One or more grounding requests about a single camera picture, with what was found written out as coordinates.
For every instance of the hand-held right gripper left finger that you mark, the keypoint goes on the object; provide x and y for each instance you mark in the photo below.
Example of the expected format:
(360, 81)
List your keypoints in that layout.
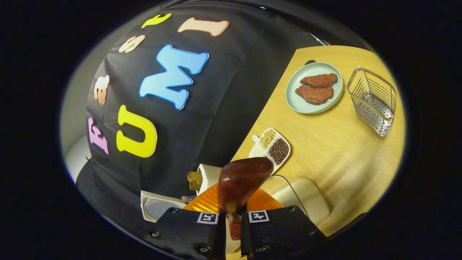
(187, 231)

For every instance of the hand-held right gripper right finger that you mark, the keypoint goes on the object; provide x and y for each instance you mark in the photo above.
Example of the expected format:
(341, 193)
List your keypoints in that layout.
(281, 231)

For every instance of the white rice cooker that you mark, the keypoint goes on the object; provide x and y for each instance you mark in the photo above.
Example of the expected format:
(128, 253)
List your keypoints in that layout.
(158, 207)

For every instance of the brown wooden spoon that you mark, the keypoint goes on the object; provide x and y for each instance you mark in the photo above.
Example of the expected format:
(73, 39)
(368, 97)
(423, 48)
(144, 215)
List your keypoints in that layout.
(240, 180)

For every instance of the clear plastic bottle red label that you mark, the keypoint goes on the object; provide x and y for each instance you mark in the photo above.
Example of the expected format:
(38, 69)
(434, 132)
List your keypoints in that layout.
(187, 199)

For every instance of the brown bread slice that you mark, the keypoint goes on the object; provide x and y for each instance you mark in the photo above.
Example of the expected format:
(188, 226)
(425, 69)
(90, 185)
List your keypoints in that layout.
(195, 180)

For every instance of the white toaster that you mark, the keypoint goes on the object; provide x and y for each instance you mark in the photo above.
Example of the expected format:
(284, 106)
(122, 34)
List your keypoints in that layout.
(209, 177)

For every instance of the white divided dish of beans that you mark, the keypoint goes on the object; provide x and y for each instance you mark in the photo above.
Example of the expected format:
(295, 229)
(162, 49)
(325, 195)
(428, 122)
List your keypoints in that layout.
(278, 151)

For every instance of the pale green plate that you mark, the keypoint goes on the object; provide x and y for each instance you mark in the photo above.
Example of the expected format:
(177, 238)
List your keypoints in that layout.
(299, 104)

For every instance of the black backdrop cloth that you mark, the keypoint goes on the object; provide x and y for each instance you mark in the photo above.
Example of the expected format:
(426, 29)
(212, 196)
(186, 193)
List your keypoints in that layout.
(223, 108)

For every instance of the red steak piece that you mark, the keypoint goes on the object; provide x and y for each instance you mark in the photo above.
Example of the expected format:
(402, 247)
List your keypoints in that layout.
(314, 95)
(319, 80)

